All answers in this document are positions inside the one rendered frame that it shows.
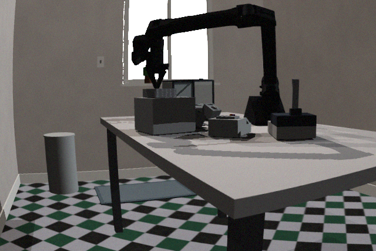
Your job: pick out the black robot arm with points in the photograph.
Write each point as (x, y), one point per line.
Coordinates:
(252, 15)

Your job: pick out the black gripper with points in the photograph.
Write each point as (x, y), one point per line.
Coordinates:
(157, 68)

